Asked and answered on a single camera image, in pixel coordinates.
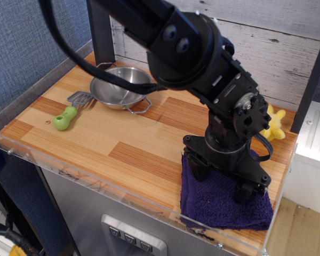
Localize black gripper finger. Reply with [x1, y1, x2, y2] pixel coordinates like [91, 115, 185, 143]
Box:
[234, 182, 253, 204]
[188, 154, 210, 181]

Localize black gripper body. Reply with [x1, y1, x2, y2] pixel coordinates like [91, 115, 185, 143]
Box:
[183, 134, 271, 196]

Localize violet terry cloth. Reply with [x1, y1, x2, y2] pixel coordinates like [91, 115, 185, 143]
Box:
[180, 154, 274, 231]

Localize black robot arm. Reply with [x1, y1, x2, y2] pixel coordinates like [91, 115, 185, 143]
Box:
[98, 1, 271, 204]

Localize white appliance with metal top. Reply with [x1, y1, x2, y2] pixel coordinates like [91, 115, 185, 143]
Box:
[283, 101, 320, 213]

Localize yellow plush duck toy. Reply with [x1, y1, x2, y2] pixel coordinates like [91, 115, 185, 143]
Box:
[260, 104, 286, 141]

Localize silver button control panel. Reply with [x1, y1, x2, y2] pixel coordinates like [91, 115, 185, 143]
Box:
[101, 214, 167, 255]

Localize clear acrylic front guard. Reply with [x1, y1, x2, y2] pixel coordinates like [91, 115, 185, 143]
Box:
[0, 130, 299, 256]

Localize yellow object bottom left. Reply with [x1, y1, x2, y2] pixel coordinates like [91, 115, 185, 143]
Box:
[9, 245, 27, 256]

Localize black vertical post right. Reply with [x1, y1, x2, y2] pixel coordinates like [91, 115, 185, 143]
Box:
[290, 50, 320, 133]

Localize black vertical post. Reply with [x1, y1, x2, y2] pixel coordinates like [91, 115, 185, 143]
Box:
[290, 50, 320, 133]
[86, 1, 115, 69]

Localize stainless steel two-handled bowl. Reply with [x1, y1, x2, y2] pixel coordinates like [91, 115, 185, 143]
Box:
[90, 66, 152, 114]

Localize green-handled grey toy spatula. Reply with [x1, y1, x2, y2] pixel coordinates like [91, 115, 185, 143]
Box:
[53, 91, 93, 131]

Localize black vertical post left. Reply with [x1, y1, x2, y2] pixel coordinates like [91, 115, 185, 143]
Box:
[86, 1, 115, 69]

